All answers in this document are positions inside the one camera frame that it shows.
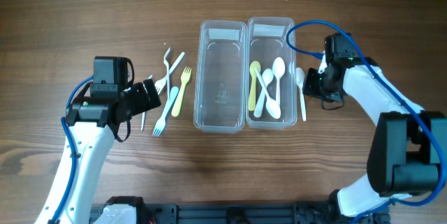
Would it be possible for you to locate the white plastic fork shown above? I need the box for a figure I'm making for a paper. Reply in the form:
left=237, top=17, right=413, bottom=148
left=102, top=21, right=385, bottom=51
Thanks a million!
left=154, top=52, right=185, bottom=95

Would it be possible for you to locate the light blue plastic fork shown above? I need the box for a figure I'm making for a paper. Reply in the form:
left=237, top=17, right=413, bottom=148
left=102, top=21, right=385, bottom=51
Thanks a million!
left=152, top=87, right=179, bottom=137

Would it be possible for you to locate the yellow plastic fork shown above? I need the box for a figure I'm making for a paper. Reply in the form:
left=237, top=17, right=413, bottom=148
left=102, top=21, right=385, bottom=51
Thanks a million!
left=171, top=66, right=192, bottom=117

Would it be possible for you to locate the white spoon wide handle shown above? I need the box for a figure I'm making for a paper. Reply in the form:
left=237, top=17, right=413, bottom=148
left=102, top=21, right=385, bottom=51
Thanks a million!
left=272, top=57, right=286, bottom=104

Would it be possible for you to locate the white spoon bowl down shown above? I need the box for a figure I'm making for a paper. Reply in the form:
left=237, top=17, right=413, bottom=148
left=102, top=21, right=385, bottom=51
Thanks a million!
left=255, top=68, right=281, bottom=119

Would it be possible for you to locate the white spoon thin handle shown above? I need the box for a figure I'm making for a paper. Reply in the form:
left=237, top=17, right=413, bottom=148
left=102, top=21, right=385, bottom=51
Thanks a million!
left=254, top=68, right=274, bottom=118

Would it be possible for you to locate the yellow plastic spoon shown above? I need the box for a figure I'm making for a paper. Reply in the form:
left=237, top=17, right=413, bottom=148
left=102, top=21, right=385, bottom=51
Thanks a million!
left=248, top=61, right=261, bottom=111

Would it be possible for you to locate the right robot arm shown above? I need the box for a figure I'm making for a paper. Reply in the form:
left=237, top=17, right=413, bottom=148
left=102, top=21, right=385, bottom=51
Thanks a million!
left=304, top=33, right=446, bottom=221

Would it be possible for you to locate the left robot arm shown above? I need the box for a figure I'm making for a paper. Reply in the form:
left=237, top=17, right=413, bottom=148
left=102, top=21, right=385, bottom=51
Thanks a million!
left=36, top=57, right=161, bottom=223

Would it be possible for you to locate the right clear plastic container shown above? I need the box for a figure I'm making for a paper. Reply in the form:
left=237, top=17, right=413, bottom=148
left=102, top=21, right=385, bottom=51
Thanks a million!
left=247, top=17, right=298, bottom=129

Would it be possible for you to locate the clear plastic container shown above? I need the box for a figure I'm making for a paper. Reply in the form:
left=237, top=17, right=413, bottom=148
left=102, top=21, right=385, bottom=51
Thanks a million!
left=247, top=17, right=298, bottom=129
left=193, top=20, right=248, bottom=134

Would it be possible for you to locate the left clear plastic container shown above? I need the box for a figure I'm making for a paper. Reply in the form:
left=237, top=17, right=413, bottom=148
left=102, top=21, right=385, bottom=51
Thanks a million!
left=193, top=20, right=248, bottom=134

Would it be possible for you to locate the left blue cable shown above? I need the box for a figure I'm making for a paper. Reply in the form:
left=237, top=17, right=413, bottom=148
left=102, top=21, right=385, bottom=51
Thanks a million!
left=48, top=75, right=95, bottom=224

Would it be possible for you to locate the blue cable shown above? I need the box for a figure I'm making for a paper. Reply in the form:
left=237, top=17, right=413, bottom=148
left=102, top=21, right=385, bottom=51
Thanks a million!
left=48, top=75, right=95, bottom=224
left=285, top=20, right=447, bottom=224

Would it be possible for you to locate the right blue cable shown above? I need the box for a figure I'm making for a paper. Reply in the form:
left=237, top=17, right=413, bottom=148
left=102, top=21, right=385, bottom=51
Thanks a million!
left=285, top=20, right=447, bottom=224

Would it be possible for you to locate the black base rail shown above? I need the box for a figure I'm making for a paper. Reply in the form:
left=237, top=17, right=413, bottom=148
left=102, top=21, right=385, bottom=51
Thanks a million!
left=80, top=201, right=390, bottom=224

